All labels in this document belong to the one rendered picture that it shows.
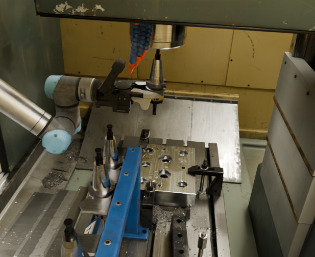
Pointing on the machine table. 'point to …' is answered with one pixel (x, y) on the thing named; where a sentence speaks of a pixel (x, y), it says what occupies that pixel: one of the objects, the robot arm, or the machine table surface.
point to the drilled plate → (167, 196)
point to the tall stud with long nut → (201, 242)
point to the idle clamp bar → (182, 238)
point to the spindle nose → (165, 36)
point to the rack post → (135, 214)
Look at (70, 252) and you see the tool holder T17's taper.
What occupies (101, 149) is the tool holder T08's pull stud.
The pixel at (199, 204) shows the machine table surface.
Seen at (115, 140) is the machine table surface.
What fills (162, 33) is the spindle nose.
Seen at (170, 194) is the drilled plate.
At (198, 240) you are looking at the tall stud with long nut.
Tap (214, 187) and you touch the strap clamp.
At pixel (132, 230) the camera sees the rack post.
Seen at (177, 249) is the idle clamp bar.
